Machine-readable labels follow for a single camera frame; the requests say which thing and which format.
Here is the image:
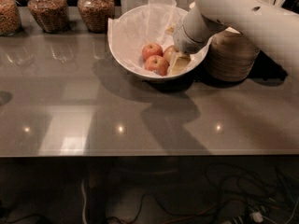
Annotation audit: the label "red apple front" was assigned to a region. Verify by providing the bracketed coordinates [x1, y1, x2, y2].
[145, 55, 169, 77]

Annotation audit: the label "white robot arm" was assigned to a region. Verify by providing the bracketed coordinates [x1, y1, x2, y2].
[173, 0, 299, 81]

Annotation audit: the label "white tissue paper liner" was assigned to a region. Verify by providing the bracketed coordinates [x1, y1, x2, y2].
[107, 0, 213, 76]

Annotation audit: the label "middle glass jar of snacks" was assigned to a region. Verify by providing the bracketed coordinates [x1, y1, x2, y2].
[27, 0, 69, 34]

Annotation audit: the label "glass jar of snacks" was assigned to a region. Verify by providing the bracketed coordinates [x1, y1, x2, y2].
[0, 0, 21, 35]
[77, 0, 115, 34]
[27, 0, 69, 34]

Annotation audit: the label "black cables on floor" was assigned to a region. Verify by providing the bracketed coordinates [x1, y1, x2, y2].
[155, 161, 299, 224]

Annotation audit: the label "right glass jar of snacks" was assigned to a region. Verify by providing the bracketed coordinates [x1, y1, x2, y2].
[77, 0, 115, 34]

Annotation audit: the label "red apple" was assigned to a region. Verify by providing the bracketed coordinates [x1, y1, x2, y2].
[142, 43, 163, 62]
[145, 55, 169, 77]

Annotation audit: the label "white power adapter on floor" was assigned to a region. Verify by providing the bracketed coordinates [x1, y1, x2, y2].
[250, 212, 263, 224]

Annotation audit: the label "orange cable on floor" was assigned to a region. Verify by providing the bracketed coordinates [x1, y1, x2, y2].
[162, 203, 219, 224]

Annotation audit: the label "white bowl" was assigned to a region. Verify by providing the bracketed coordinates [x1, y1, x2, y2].
[107, 5, 210, 82]

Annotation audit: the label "white cable on floor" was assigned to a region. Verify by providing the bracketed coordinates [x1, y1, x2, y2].
[80, 179, 89, 224]

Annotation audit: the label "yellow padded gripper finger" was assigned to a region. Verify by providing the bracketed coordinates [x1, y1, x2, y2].
[167, 52, 191, 76]

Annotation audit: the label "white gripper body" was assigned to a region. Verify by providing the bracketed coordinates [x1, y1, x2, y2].
[173, 5, 228, 54]

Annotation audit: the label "red apple back left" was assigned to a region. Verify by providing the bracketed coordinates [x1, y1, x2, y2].
[142, 43, 163, 62]

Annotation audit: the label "left glass jar of snacks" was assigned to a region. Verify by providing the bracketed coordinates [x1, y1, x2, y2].
[0, 0, 21, 35]

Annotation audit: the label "yellow-red apple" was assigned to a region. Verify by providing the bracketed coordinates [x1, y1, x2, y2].
[163, 45, 178, 63]

